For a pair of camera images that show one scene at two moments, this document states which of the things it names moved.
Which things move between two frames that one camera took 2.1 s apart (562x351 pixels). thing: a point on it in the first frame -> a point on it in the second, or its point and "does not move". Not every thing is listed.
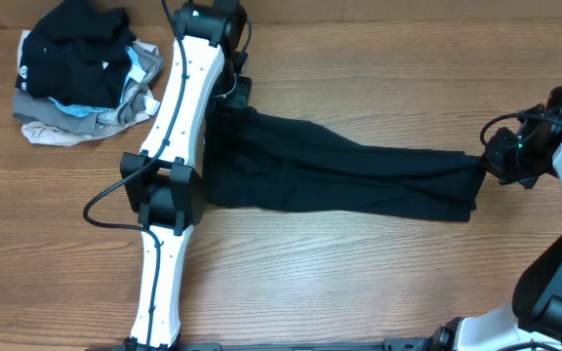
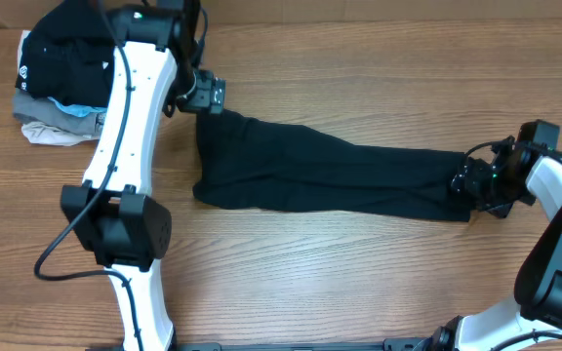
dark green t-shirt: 277,161 does not move
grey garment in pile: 42,112 does not move
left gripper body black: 237,97 -> 203,95
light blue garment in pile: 91,111 does not move
